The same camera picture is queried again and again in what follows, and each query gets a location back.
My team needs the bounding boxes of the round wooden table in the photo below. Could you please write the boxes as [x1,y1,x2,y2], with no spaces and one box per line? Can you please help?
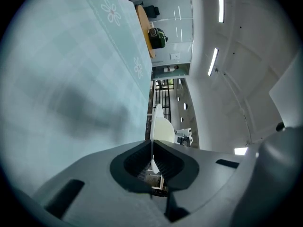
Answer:
[135,4,156,58]

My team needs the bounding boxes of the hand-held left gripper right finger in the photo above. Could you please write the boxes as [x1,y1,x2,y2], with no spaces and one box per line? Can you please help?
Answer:
[152,140,248,223]

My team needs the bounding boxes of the black office chair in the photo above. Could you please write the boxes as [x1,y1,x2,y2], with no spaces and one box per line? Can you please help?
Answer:
[143,5,160,18]

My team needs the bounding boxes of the white round plate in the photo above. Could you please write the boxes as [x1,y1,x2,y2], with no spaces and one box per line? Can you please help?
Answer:
[150,104,177,175]

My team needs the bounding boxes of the table with light blue cloth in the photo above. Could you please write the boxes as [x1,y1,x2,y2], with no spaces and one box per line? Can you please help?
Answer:
[0,0,153,198]

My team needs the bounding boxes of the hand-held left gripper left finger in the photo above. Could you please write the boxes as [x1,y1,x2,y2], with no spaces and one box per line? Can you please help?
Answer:
[32,140,171,227]

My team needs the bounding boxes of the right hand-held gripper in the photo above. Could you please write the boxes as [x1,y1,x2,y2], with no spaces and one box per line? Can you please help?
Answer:
[174,127,194,148]

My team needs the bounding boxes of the black metal railing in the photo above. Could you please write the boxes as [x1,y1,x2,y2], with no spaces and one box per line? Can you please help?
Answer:
[147,79,171,118]

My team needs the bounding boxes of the pale yellow block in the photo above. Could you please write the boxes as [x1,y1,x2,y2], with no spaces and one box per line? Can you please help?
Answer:
[155,117,176,143]

